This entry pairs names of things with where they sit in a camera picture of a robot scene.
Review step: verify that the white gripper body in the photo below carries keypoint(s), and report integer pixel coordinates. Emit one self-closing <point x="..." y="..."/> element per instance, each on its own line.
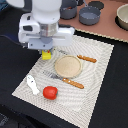
<point x="38" y="36"/>

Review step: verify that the grey pot with handles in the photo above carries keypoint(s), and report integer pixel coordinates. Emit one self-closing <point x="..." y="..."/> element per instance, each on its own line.
<point x="68" y="9"/>

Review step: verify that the white toy fish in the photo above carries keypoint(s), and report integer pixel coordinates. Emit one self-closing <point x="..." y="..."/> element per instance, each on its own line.
<point x="32" y="84"/>

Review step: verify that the small grey saucepan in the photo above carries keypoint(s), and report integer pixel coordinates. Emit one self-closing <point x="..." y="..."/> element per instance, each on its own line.
<point x="89" y="15"/>

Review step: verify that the red toy tomato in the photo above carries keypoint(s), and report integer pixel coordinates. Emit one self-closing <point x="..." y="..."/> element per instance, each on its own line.
<point x="50" y="92"/>

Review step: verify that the yellow butter box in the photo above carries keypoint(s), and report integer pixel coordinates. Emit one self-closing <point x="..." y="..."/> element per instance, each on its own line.
<point x="46" y="55"/>

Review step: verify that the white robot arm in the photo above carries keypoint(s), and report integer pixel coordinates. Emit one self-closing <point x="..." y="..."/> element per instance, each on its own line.
<point x="43" y="11"/>

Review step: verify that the round wooden plate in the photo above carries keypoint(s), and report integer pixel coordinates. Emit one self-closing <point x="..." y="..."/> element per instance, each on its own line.
<point x="68" y="66"/>

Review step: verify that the beige woven placemat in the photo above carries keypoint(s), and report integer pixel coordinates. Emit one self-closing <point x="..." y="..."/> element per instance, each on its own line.
<point x="72" y="104"/>

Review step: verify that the cream bowl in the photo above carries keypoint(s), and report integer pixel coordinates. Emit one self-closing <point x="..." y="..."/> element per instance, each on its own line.
<point x="122" y="14"/>

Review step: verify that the wooden handled fork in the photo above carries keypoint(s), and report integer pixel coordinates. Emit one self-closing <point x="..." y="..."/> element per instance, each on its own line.
<point x="66" y="80"/>

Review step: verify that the wooden handled knife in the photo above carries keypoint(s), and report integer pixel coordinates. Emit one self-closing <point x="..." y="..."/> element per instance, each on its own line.
<point x="79" y="56"/>

